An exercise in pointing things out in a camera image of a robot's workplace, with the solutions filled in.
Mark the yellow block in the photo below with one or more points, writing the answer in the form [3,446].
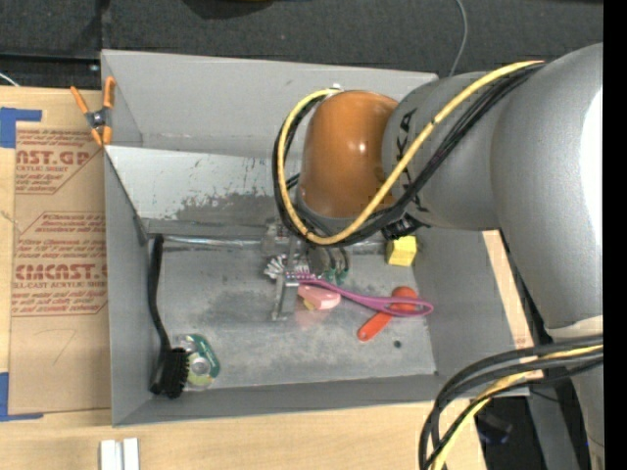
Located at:
[402,251]

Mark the black brush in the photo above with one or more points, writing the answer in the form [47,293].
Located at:
[174,367]

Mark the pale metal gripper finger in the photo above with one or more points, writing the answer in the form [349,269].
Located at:
[293,304]
[279,299]

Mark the orange plastic spoon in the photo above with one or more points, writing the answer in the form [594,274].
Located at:
[379,323]

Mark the pink oval toy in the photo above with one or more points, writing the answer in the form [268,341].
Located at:
[321,297]

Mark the purple looped plastic tool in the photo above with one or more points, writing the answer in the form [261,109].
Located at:
[365,300]

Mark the brown cardboard board red print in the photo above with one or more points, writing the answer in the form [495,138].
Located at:
[59,243]

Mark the grey metal bin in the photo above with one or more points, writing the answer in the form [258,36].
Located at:
[235,311]

